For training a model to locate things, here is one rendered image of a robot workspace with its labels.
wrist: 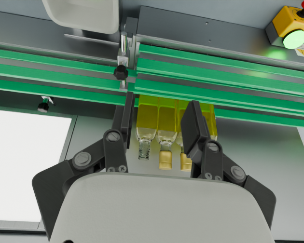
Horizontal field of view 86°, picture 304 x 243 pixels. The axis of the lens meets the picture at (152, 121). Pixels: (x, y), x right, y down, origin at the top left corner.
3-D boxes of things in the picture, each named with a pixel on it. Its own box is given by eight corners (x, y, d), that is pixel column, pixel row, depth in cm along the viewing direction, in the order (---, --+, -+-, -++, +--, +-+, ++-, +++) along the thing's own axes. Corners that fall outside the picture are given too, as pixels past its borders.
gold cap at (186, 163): (186, 156, 46) (187, 172, 45) (177, 154, 45) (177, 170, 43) (196, 154, 44) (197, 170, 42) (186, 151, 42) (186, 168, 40)
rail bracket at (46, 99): (55, 86, 60) (43, 117, 54) (48, 73, 54) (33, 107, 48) (67, 87, 60) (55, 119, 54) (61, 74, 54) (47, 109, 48)
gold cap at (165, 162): (158, 153, 45) (157, 169, 43) (160, 150, 42) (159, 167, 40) (170, 154, 46) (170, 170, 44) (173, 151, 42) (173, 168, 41)
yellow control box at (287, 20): (263, 28, 49) (270, 45, 46) (285, 1, 42) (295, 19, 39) (284, 32, 50) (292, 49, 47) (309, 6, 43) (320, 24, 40)
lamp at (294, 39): (278, 42, 45) (281, 49, 44) (293, 26, 41) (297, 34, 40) (292, 45, 45) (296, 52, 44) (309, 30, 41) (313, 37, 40)
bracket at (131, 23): (124, 46, 50) (121, 63, 47) (124, 15, 42) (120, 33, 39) (136, 48, 51) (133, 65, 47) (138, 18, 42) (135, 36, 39)
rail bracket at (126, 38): (121, 68, 49) (115, 103, 43) (120, 9, 34) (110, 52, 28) (131, 69, 49) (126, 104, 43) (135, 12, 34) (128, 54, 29)
